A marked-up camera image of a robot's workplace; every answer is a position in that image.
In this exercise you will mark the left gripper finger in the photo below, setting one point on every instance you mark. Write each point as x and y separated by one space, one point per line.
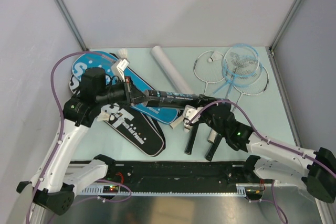
135 93
141 102

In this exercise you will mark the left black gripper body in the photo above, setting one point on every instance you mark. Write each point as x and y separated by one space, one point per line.
119 93

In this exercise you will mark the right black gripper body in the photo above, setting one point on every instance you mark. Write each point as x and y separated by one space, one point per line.
206 118

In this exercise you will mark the black shuttlecock tube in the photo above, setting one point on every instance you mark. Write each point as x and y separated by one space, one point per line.
164 99

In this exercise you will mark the shuttlecock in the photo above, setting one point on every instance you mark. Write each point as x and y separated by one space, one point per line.
103 116
215 56
123 53
187 128

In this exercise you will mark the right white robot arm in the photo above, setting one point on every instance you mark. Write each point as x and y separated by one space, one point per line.
317 168

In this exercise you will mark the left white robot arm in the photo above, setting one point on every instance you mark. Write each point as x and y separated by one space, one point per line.
54 191

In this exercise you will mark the black racket bag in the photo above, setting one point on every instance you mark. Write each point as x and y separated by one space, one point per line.
138 124

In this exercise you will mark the shuttlecock at table top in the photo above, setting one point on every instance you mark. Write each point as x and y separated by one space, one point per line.
123 53

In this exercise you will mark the white racket left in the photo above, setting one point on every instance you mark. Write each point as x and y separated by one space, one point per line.
198 72

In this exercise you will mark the white shuttlecock tube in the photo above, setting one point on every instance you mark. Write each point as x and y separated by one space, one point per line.
173 75

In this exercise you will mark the white black racket right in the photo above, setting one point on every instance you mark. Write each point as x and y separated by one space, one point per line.
256 86

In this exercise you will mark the blue white racket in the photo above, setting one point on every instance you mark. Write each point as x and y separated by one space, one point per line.
237 71

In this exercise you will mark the light blue racket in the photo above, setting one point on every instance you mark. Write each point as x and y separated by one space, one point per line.
238 50

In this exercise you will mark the shuttlecock on white racket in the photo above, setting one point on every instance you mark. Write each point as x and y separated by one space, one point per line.
215 56

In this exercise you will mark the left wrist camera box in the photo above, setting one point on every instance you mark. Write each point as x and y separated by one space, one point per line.
119 67

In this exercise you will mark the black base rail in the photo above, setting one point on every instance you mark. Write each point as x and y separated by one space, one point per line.
185 175

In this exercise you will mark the grey cable duct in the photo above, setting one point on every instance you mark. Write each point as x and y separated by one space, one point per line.
112 190

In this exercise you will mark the left aluminium frame post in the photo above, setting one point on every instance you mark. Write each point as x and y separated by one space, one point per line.
71 23

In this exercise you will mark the aluminium frame post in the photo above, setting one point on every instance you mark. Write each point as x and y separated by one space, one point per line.
294 8
71 23

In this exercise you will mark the right aluminium frame post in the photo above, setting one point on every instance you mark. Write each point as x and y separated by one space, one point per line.
294 8

